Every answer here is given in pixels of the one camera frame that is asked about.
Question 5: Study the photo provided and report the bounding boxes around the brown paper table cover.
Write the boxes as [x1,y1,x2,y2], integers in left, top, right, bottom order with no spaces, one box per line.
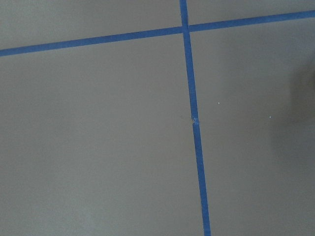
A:
[0,0,315,236]

